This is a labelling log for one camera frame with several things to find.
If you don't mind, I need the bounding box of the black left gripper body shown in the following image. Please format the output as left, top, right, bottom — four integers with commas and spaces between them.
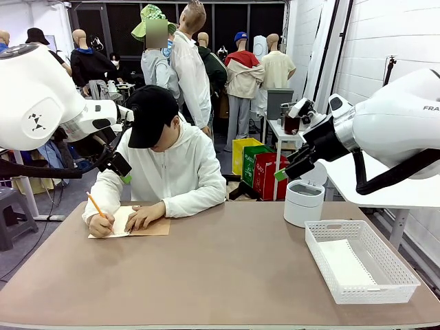
77, 129, 118, 162

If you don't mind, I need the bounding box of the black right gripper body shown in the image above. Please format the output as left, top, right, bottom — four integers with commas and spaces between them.
302, 116, 350, 162

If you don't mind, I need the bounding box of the yellow pencil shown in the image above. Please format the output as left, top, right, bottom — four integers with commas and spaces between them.
85, 191, 115, 234

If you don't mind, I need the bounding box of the brown-cover spiral notebook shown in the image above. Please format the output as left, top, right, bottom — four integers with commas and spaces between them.
88, 205, 172, 239

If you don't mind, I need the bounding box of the white perforated paper sheet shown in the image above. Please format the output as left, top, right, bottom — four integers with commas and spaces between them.
315, 239, 378, 292

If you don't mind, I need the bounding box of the person's right forearm white sleeve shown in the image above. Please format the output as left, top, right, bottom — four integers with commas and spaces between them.
82, 178, 116, 224

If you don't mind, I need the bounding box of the person's left forearm white sleeve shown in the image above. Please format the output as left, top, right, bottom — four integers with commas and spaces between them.
164, 187, 227, 219

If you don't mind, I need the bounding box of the person's left hand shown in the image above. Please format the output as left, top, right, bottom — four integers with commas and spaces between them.
124, 201, 166, 233

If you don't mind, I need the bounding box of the person's right hand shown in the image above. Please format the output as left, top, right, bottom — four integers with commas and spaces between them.
88, 212, 116, 239

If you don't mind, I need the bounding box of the red recycling bin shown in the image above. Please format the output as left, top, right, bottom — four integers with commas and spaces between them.
253, 152, 290, 202

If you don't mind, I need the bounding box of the small white background table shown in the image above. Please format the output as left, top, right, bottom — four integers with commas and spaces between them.
266, 118, 307, 202

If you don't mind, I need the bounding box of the white round flip-lid trash bin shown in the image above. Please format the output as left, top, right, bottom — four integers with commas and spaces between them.
283, 161, 328, 229

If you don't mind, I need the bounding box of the white side table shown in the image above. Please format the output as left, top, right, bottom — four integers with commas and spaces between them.
318, 151, 440, 250

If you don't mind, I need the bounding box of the blue hanging garment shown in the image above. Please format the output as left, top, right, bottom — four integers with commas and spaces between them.
37, 140, 75, 169

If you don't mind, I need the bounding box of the green recycling bin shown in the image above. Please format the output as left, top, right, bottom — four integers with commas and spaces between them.
242, 144, 276, 188

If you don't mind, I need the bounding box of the black chair base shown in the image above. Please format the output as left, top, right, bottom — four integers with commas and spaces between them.
223, 173, 261, 202

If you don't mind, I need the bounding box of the grey striped hanging garment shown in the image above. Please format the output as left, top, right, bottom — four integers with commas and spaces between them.
87, 79, 111, 100

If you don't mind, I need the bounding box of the person's head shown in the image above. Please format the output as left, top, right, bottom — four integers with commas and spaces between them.
150, 116, 182, 154

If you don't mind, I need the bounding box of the grey cabinet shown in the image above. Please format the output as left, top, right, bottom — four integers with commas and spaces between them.
266, 88, 295, 121

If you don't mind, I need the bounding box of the yellow recycling bin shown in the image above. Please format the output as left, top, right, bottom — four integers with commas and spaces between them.
232, 137, 265, 177

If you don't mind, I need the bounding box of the black baseball cap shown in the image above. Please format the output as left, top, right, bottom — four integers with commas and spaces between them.
126, 85, 179, 149

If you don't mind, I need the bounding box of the cluttered background work table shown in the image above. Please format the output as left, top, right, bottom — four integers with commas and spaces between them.
109, 79, 137, 104

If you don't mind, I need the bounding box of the white hooded jacket torso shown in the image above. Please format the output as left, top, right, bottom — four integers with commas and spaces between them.
82, 120, 227, 224

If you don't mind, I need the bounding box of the background person in black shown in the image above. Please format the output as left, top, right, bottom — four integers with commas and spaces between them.
109, 52, 133, 83

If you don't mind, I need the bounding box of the mannequin in black sweater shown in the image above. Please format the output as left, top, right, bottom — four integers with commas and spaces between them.
70, 29, 120, 97

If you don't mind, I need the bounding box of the white table stand leg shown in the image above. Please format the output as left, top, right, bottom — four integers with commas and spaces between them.
12, 149, 66, 221

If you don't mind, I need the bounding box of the mannequin in cream shirt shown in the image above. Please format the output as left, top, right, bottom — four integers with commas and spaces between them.
260, 33, 297, 91

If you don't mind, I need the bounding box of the mannequin with blue cap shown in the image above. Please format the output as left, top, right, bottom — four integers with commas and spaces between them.
223, 31, 265, 153

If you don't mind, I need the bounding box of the grey plastic stool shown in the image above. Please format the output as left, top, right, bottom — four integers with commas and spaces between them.
0, 186, 39, 252

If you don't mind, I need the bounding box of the mannequin with green bucket hat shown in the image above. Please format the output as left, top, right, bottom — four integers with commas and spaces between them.
131, 3, 182, 104

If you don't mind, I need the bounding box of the small black tripod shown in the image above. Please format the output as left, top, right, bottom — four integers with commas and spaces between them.
384, 54, 398, 87

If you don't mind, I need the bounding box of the tall mannequin in white shirt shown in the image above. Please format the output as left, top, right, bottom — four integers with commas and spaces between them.
170, 0, 213, 137

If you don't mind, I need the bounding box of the white rounded appliance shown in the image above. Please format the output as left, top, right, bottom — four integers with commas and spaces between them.
253, 34, 269, 60

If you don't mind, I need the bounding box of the mannequin in dark green jacket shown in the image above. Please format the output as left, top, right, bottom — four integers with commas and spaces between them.
197, 32, 228, 120

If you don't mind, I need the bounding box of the mannequin with black bucket hat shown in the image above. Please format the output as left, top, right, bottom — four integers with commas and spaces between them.
25, 27, 73, 77

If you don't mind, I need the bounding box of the white perforated plastic basket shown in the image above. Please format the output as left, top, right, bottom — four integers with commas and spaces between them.
304, 219, 421, 305

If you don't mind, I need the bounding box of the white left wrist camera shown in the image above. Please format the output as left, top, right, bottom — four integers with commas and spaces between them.
116, 105, 135, 124

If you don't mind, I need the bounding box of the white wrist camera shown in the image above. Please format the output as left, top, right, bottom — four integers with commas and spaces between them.
116, 105, 135, 124
287, 98, 326, 133

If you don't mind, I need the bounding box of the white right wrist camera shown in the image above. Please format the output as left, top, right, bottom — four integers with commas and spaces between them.
287, 98, 326, 133

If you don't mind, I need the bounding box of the black left arm cable sleeve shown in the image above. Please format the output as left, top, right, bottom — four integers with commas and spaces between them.
0, 144, 111, 180

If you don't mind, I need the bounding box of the black arm cable sleeve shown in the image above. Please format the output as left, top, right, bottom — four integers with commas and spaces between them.
352, 147, 440, 196
0, 144, 111, 180

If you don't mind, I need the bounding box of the black right arm cable sleeve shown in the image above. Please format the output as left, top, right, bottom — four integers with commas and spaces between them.
352, 147, 440, 196

